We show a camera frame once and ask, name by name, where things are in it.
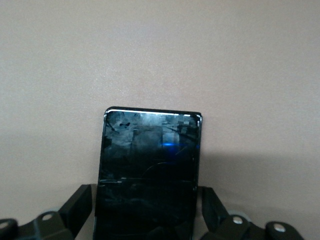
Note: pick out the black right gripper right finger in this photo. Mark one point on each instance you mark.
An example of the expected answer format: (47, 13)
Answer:
(225, 225)

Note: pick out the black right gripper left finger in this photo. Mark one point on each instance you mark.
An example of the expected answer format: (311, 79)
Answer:
(75, 212)

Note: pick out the long black smartphone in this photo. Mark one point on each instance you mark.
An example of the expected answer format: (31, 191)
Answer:
(150, 162)

